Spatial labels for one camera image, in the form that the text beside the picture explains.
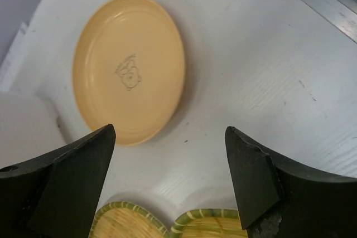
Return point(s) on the yellow plastic plate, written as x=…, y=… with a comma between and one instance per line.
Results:
x=129, y=69

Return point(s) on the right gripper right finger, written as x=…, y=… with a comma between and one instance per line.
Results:
x=279, y=197

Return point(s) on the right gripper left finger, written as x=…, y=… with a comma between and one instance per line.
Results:
x=56, y=194

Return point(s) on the rectangular bamboo tray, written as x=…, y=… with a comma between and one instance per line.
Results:
x=208, y=222

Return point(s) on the round bamboo tray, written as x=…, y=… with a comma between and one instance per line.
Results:
x=125, y=219

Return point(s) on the white plastic bin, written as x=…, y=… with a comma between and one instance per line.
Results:
x=28, y=128

